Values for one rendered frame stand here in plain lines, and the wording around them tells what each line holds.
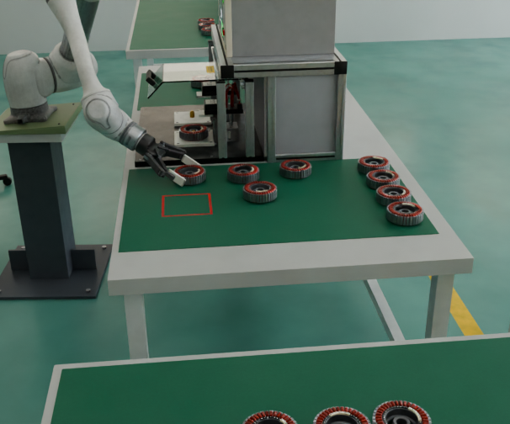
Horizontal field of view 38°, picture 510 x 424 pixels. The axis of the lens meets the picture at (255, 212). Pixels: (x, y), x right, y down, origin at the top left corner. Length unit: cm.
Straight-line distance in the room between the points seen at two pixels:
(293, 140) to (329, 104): 18
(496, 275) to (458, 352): 186
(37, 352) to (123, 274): 112
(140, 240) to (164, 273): 21
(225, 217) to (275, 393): 84
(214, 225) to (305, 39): 81
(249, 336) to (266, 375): 141
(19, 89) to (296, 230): 145
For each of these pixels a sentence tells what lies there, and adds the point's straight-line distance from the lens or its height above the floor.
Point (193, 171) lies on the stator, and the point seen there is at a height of 77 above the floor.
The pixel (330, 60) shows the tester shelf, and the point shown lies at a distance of 263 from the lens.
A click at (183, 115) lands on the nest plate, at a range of 311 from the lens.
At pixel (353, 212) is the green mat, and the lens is 233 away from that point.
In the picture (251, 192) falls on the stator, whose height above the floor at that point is 79.
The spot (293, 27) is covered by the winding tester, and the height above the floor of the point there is 121.
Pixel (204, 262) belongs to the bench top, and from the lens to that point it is 205.
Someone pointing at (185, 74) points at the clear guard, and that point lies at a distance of 265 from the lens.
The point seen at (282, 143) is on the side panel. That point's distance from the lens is 268.
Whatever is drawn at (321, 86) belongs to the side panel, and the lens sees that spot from 264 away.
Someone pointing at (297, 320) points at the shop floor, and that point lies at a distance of 313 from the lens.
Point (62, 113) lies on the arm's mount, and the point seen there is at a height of 78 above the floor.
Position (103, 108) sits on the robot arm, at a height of 105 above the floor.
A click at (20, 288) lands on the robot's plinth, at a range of 349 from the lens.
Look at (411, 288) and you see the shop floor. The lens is 339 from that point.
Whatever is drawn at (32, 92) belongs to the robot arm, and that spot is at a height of 89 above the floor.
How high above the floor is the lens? 177
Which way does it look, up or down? 26 degrees down
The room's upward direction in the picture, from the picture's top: 1 degrees counter-clockwise
